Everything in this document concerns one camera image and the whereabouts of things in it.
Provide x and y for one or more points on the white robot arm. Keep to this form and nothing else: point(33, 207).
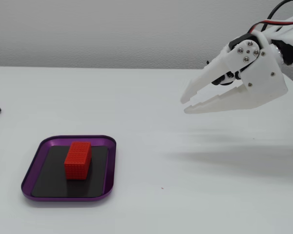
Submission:
point(290, 31)

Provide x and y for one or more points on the purple metal tray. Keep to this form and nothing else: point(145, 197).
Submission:
point(29, 185)

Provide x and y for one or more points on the red studded block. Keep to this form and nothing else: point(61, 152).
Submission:
point(77, 161)

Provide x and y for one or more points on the black glossy tray mat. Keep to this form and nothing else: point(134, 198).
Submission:
point(51, 180)

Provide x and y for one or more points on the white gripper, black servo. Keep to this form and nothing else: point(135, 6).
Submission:
point(263, 73)

